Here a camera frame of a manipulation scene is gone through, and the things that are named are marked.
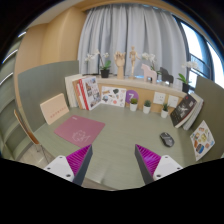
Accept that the red and white magazine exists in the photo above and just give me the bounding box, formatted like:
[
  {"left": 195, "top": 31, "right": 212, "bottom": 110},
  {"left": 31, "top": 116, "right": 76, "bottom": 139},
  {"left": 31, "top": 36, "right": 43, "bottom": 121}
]
[{"left": 77, "top": 75, "right": 102, "bottom": 111}]

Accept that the white sticker sheet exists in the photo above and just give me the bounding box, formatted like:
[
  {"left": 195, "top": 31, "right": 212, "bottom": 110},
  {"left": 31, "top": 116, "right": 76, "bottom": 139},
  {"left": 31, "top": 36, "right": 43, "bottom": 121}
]
[{"left": 100, "top": 85, "right": 128, "bottom": 108}]

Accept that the purple round sign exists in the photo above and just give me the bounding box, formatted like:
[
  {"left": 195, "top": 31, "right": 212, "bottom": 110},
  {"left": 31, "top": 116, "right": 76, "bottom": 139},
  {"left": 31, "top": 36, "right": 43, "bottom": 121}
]
[{"left": 125, "top": 89, "right": 140, "bottom": 105}]

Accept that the pink wooden horse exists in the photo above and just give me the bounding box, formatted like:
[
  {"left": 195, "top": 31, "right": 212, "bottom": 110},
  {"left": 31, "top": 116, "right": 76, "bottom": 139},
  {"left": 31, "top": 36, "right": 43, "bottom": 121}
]
[{"left": 140, "top": 63, "right": 158, "bottom": 84}]

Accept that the dark wooden horse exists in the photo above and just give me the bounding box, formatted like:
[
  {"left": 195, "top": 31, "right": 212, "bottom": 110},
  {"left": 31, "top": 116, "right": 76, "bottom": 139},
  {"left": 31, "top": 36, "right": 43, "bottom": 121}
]
[{"left": 159, "top": 66, "right": 175, "bottom": 85}]

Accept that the wooden chair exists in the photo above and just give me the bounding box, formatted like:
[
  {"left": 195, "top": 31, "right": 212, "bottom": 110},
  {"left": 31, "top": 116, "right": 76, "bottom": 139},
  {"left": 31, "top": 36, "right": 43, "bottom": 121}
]
[{"left": 13, "top": 108, "right": 51, "bottom": 161}]

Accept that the wooden hand model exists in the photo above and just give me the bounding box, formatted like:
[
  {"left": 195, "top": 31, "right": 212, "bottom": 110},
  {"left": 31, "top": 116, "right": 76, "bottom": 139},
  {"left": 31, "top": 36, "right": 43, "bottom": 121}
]
[{"left": 113, "top": 50, "right": 127, "bottom": 80}]

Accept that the white wall outlet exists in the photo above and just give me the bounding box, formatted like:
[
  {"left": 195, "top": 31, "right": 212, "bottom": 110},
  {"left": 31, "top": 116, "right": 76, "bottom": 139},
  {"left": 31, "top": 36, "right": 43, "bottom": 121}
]
[
  {"left": 166, "top": 94, "right": 180, "bottom": 109},
  {"left": 152, "top": 91, "right": 167, "bottom": 106}
]

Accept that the grey-green desk partition panel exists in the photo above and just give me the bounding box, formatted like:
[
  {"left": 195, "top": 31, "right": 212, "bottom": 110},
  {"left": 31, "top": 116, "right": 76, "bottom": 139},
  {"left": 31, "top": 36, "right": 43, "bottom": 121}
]
[
  {"left": 17, "top": 60, "right": 80, "bottom": 133},
  {"left": 194, "top": 75, "right": 224, "bottom": 158}
]

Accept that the pink mouse pad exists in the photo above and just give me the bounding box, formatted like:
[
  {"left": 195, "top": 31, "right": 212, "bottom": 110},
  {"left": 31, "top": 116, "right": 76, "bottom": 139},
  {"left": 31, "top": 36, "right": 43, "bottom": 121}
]
[{"left": 54, "top": 115, "right": 106, "bottom": 148}]

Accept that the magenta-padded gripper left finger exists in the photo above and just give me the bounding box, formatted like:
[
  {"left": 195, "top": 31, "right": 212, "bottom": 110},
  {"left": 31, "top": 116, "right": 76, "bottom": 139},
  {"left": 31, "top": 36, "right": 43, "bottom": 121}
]
[{"left": 43, "top": 144, "right": 94, "bottom": 187}]

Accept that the black book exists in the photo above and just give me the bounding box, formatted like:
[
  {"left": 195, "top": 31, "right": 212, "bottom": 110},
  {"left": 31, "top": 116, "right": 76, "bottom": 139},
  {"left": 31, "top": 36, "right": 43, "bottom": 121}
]
[{"left": 170, "top": 93, "right": 198, "bottom": 128}]

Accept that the small succulent in white pot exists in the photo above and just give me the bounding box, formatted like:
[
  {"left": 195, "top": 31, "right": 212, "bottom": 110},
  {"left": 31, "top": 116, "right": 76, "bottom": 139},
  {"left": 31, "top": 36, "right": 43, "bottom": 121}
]
[
  {"left": 129, "top": 97, "right": 139, "bottom": 112},
  {"left": 142, "top": 99, "right": 152, "bottom": 115},
  {"left": 160, "top": 102, "right": 170, "bottom": 119}
]

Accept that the wooden mannequin figure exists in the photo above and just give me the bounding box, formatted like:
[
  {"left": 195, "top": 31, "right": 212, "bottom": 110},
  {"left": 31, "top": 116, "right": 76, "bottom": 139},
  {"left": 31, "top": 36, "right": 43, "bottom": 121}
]
[{"left": 128, "top": 45, "right": 142, "bottom": 79}]

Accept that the colourful food sticker sheet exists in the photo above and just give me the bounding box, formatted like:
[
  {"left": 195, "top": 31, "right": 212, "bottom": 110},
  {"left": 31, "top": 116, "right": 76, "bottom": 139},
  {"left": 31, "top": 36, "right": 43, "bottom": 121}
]
[{"left": 189, "top": 120, "right": 216, "bottom": 162}]

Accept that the grey curtain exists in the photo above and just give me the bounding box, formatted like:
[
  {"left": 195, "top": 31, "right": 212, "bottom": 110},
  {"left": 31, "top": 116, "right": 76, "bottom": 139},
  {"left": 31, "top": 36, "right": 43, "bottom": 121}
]
[{"left": 77, "top": 3, "right": 188, "bottom": 90}]

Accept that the dark-framed window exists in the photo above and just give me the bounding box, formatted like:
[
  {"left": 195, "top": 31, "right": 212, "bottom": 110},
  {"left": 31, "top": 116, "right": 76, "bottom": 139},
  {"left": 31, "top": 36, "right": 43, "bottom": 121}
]
[{"left": 176, "top": 16, "right": 224, "bottom": 89}]

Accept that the tan book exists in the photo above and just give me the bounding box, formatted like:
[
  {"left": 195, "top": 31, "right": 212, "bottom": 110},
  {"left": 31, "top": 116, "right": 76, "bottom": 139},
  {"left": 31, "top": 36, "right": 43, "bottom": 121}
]
[{"left": 72, "top": 78, "right": 86, "bottom": 110}]

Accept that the dark grey computer mouse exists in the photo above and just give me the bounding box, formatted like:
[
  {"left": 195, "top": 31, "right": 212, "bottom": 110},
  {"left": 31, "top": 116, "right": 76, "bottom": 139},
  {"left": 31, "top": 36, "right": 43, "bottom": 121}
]
[{"left": 159, "top": 132, "right": 175, "bottom": 148}]

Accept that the beige card sign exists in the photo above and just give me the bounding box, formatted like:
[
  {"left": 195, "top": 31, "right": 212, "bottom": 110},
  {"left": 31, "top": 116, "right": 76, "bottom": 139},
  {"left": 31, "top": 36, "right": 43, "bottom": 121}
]
[{"left": 39, "top": 93, "right": 70, "bottom": 126}]

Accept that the light wooden ledge shelf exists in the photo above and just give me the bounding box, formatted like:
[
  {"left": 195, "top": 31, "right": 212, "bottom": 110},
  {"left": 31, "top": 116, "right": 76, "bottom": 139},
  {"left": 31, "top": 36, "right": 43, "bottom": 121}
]
[{"left": 81, "top": 74, "right": 188, "bottom": 116}]

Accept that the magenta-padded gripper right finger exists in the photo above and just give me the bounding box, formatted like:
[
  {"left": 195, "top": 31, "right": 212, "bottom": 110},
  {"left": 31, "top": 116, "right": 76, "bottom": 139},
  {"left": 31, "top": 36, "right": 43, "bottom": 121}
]
[{"left": 134, "top": 143, "right": 184, "bottom": 185}]

